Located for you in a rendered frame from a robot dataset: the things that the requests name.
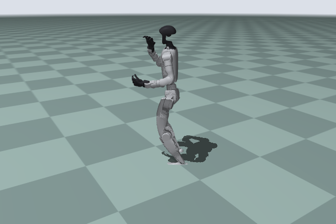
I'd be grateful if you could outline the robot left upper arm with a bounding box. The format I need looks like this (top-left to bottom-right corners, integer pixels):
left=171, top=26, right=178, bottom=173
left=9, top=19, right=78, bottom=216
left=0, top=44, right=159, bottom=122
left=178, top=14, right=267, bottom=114
left=162, top=52, right=174, bottom=85

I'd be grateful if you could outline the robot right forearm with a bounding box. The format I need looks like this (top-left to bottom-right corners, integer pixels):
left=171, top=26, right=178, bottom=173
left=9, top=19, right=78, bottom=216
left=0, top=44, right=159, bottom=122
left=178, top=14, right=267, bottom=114
left=148, top=49, right=160, bottom=62

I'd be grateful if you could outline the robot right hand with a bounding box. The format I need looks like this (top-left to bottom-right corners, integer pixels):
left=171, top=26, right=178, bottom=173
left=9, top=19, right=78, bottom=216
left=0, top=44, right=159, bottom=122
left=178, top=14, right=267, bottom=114
left=143, top=36, right=155, bottom=52

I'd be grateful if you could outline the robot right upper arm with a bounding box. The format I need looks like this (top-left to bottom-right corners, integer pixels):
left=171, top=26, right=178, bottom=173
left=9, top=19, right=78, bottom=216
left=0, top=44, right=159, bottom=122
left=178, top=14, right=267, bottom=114
left=156, top=58, right=161, bottom=67

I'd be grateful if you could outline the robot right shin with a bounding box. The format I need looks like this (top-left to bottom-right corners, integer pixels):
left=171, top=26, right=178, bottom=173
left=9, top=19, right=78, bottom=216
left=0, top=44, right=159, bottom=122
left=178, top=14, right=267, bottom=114
left=165, top=121, right=180, bottom=148

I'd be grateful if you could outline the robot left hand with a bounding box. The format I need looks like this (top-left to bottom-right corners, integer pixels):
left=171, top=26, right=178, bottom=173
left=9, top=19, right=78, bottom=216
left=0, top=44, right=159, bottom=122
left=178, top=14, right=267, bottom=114
left=132, top=74, right=149, bottom=88

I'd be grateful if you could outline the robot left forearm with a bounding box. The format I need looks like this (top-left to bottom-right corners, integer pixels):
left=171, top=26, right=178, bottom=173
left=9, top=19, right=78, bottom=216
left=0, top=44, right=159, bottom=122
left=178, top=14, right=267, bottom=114
left=144, top=77, right=172, bottom=88

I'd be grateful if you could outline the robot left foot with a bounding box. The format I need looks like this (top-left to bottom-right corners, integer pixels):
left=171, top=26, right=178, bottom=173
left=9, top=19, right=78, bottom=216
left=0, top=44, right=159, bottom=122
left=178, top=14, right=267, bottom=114
left=167, top=161, right=188, bottom=165

